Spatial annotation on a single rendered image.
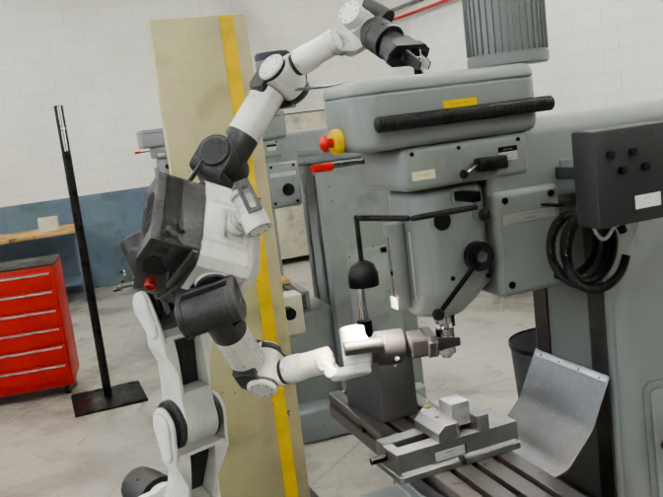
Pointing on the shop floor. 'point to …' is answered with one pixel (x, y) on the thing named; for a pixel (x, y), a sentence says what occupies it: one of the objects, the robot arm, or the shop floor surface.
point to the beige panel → (189, 48)
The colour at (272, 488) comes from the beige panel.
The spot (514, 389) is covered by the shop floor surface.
